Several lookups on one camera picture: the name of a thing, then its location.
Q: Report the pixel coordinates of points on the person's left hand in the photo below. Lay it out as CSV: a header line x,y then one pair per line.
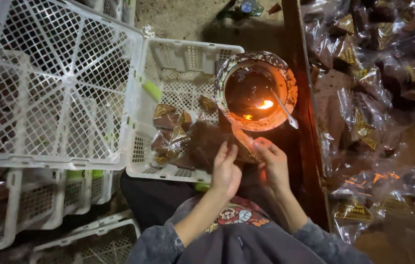
x,y
225,176

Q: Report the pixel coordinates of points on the person's right hand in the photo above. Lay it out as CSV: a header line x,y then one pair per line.
x,y
275,168

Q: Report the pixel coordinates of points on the person's right fingers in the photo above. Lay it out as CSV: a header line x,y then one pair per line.
x,y
269,148

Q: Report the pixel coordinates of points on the person's left fingers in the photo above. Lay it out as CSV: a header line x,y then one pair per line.
x,y
225,154

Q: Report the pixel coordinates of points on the clear packet with brown sweet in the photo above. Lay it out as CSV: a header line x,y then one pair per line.
x,y
244,143

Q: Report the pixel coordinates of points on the dark wooden table edge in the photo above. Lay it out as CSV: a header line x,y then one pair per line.
x,y
302,146

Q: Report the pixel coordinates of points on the metal spoon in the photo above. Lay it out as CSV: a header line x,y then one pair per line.
x,y
291,118

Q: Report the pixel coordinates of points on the green crate clip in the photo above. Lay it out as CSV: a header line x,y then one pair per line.
x,y
97,173
152,90
74,174
202,187

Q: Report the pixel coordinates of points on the stained bowl oil lamp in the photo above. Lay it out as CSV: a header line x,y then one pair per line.
x,y
288,86

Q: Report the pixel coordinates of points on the pile of gold-labelled sweet packets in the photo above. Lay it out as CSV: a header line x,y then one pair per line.
x,y
167,117

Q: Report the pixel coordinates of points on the person's black trousers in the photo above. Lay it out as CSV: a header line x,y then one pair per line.
x,y
148,201

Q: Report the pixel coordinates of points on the person's grey printed sweatshirt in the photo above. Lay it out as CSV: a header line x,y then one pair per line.
x,y
266,247

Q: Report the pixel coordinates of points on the white crate holding sweets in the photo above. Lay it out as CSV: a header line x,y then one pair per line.
x,y
178,62

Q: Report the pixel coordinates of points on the heap of clear wrapped sweets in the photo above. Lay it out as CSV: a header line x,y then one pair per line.
x,y
376,91

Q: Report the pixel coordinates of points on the green plastic scrap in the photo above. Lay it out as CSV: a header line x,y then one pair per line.
x,y
229,14

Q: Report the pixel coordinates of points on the small brown sweet piece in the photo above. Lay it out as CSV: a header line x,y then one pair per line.
x,y
274,8

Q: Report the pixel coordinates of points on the clear plastic bottle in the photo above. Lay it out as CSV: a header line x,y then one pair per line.
x,y
247,5

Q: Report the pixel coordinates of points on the crumpled clear wrapper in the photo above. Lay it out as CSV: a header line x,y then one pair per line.
x,y
148,31

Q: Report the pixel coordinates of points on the white plastic crate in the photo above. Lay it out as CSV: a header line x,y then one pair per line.
x,y
82,190
93,242
115,7

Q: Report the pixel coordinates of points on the large upturned white lattice crate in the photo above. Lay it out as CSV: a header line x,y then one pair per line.
x,y
64,80

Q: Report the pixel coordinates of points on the white crate with brown packets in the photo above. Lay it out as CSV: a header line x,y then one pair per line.
x,y
17,205

